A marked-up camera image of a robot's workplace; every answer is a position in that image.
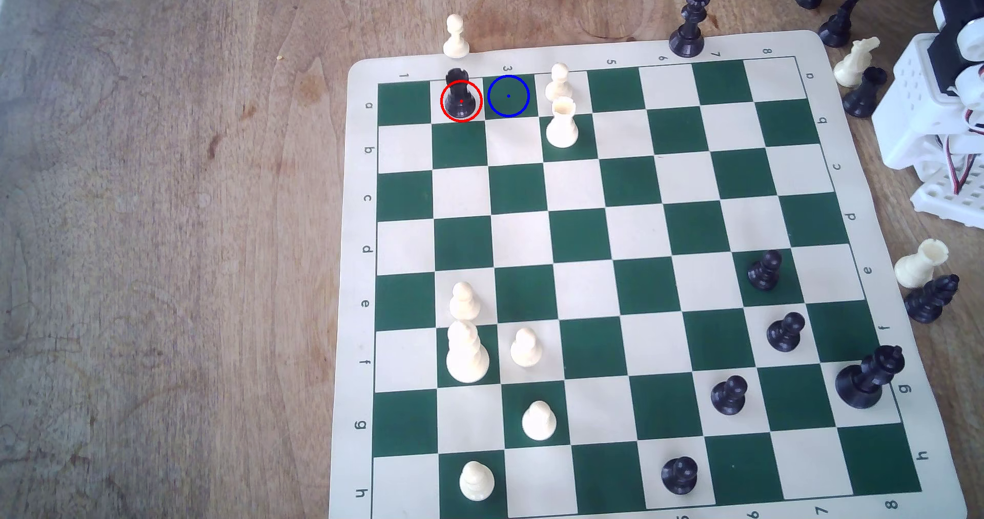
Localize black rook chess piece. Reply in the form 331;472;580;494
842;66;888;119
443;67;481;120

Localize white knight chess piece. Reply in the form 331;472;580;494
833;36;881;89

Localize black knight chess piece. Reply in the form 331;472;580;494
904;274;960;325

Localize black queen chess piece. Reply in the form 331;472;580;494
668;0;712;59

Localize white rook chess piece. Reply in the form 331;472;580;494
894;238;950;290
545;96;580;150

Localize white pawn chess piece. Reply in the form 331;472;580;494
521;401;558;442
443;14;470;59
545;63;573;102
459;461;496;503
449;281;482;322
510;327;544;368

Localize black bishop chess piece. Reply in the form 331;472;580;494
818;0;862;49

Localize green and white chess mat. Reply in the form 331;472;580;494
328;30;968;519

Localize black king chess piece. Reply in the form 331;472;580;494
835;344;906;410

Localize red white black servo wires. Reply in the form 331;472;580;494
939;109;984;196

